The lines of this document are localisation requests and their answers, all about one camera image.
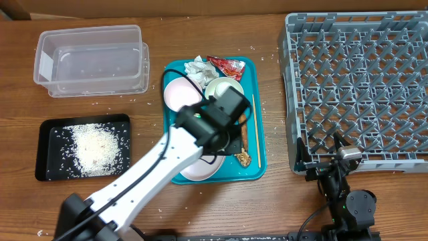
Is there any crumpled white napkin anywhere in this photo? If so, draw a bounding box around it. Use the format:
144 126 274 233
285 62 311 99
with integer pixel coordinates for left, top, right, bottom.
184 56 219 89

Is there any grey dishwasher rack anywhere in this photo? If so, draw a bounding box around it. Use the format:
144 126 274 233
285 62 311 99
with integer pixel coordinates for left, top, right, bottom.
278 11 427 173

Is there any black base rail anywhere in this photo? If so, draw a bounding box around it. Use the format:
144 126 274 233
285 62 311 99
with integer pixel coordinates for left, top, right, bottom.
137 231 381 241

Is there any orange carrot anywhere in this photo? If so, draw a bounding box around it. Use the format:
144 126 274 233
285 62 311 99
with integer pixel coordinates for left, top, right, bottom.
238 113 248 152

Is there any large white plate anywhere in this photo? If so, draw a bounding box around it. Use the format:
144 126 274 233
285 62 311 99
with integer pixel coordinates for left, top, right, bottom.
180 155 225 181

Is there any teal serving tray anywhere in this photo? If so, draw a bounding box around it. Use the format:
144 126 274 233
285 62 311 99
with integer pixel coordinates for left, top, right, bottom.
164 56 268 185

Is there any white bowl right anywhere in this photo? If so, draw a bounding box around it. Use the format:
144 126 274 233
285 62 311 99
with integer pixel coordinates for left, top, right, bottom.
204 77 244 99

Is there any white bowl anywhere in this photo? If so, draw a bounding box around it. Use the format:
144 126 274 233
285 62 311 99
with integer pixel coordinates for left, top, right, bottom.
204 77 244 99
163 77 202 112

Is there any small white cup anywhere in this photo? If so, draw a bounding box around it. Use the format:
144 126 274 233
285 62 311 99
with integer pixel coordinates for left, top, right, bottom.
214 82 232 99

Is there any brown food scrap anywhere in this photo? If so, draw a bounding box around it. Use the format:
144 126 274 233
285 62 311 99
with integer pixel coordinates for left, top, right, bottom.
235 149 251 168

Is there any white bowl left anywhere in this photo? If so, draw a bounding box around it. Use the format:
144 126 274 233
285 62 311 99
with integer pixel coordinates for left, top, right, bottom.
163 77 202 112

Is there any wooden chopstick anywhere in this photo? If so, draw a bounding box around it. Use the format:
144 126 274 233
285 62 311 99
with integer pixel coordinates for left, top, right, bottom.
251 94 261 169

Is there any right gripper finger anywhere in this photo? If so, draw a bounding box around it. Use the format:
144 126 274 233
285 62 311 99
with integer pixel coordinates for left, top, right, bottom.
296 137 311 164
333 132 350 150

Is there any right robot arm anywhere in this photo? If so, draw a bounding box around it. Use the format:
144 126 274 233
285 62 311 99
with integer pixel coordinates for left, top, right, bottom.
288 132 381 241

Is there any clear plastic bin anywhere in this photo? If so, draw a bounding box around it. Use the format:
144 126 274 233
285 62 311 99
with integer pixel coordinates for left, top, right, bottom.
33 25 150 98

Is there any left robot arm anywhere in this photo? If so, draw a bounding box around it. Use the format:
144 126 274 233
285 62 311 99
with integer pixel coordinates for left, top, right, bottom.
54 101 248 240

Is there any red snack wrapper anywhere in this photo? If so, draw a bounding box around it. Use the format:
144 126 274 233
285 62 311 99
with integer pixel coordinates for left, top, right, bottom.
207 56 245 82

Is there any black plastic tray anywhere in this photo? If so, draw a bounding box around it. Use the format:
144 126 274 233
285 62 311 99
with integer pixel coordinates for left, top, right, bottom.
35 114 130 181

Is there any pile of white rice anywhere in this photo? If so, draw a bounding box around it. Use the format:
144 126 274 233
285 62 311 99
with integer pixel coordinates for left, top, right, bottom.
46 122 130 180

